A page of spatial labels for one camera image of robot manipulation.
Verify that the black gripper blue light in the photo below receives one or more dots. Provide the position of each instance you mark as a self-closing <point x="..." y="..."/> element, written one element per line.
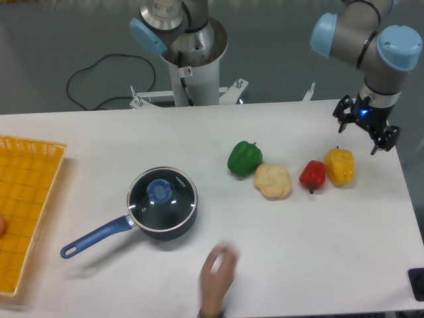
<point x="371" y="119"/>

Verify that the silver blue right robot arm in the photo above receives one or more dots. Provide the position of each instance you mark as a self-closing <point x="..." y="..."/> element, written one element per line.
<point x="386" y="57"/>

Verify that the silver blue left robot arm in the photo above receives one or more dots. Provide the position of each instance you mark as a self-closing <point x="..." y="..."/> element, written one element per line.
<point x="170" y="19"/>

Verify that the glass lid blue knob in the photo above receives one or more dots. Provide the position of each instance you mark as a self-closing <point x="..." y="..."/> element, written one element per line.
<point x="163" y="199"/>

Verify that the blurred person hand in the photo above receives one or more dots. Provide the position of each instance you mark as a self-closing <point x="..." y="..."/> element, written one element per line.
<point x="216" y="276"/>

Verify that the yellow bell pepper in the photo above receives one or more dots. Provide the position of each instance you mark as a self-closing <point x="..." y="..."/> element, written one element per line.
<point x="339" y="166"/>

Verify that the red bell pepper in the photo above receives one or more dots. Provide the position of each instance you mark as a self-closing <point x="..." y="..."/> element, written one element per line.
<point x="313" y="176"/>

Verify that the cream white bell pepper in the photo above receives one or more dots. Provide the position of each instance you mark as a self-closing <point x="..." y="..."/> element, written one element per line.
<point x="273" y="181"/>

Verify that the green bell pepper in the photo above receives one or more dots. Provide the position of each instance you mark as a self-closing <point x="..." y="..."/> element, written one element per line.
<point x="244" y="158"/>

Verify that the black device table corner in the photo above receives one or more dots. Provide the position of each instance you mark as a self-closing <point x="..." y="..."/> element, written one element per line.
<point x="416" y="278"/>

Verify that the yellow woven basket tray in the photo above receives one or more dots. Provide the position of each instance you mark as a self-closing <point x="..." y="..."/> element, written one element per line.
<point x="28" y="171"/>

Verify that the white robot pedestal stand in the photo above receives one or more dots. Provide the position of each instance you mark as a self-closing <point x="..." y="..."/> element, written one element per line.
<point x="193" y="63"/>

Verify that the blue saucepan with handle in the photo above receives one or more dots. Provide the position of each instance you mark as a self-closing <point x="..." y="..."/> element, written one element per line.
<point x="120" y="224"/>

